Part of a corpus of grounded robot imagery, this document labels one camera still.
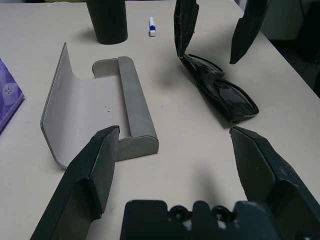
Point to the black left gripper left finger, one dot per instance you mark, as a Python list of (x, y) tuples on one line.
[(95, 175)]

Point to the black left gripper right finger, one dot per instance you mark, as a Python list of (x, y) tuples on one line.
[(260, 170)]

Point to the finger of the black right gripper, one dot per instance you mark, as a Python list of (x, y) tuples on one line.
[(247, 30), (185, 27)]

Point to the black sunglasses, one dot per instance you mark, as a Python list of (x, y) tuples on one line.
[(225, 95)]

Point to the white pen with blue cap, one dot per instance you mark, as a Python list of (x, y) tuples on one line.
[(152, 26)]

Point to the grey open glasses case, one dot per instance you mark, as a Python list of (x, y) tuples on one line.
[(87, 100)]

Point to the black plastic cup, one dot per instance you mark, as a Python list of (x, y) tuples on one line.
[(107, 22)]

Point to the purple tissue pack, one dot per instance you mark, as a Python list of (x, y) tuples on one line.
[(7, 100)]

